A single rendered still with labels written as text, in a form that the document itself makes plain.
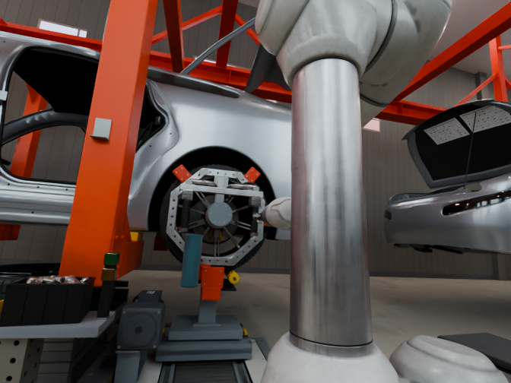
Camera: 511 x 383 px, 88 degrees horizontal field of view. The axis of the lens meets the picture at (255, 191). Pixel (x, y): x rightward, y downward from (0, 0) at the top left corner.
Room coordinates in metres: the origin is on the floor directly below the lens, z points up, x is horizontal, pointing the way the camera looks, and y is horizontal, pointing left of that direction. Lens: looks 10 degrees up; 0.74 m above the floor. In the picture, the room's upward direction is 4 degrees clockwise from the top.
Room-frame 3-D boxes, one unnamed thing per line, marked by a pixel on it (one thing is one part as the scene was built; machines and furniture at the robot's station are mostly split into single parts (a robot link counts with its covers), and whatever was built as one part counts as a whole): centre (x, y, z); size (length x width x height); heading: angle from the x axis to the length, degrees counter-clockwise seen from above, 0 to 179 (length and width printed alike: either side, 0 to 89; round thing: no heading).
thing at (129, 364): (1.42, 0.50, 0.26); 0.42 x 0.18 x 0.35; 12
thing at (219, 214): (1.45, 0.20, 0.85); 0.21 x 0.14 x 0.14; 12
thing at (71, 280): (0.89, 0.62, 0.51); 0.20 x 0.14 x 0.13; 110
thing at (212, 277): (1.56, 0.22, 0.48); 0.16 x 0.12 x 0.17; 12
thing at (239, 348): (1.69, 0.24, 0.13); 0.50 x 0.36 x 0.10; 102
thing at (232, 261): (1.52, 0.21, 0.85); 0.54 x 0.07 x 0.54; 102
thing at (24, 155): (3.37, 3.09, 1.75); 0.19 x 0.19 x 2.45; 12
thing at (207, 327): (1.69, 0.24, 0.32); 0.40 x 0.30 x 0.28; 102
